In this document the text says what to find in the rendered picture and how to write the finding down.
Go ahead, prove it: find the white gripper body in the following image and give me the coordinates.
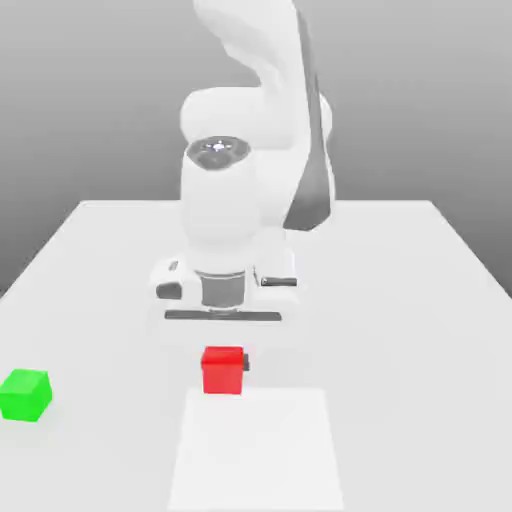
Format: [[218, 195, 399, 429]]
[[159, 306, 288, 342]]

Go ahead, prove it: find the small red cube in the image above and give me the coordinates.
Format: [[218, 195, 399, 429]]
[[200, 345, 245, 396]]

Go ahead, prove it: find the small green cube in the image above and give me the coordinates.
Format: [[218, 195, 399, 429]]
[[0, 368, 54, 424]]

